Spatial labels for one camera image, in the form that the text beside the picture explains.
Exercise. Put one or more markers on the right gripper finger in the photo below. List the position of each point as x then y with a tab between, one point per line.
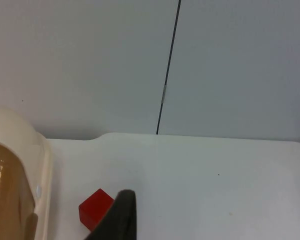
120	220

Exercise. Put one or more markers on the red cube block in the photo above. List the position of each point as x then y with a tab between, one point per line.
93	208

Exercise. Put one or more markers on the cream box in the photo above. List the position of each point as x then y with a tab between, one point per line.
41	160

